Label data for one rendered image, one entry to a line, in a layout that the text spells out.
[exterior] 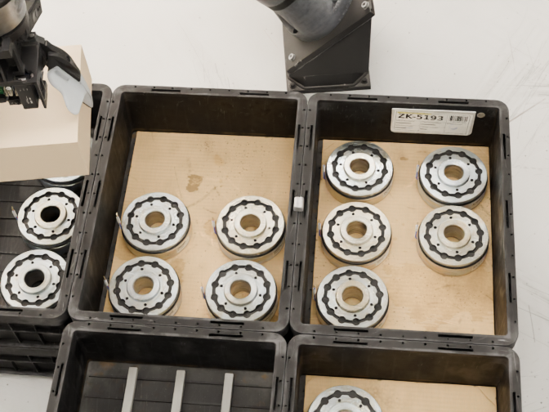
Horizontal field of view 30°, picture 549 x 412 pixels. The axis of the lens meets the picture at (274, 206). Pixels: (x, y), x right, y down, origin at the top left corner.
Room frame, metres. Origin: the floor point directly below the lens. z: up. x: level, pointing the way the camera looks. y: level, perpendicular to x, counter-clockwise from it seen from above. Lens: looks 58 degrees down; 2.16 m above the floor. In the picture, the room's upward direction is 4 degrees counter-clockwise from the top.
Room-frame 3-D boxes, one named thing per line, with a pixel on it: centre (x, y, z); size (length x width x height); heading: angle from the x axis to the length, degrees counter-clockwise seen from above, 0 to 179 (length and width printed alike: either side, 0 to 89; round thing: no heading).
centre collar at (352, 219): (0.75, -0.12, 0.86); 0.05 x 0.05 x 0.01
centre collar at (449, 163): (0.84, -0.27, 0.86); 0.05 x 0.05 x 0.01
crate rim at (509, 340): (0.74, -0.18, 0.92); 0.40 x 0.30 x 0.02; 171
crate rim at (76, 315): (0.78, 0.11, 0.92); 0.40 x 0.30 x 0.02; 171
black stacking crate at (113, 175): (0.78, 0.11, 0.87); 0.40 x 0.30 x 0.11; 171
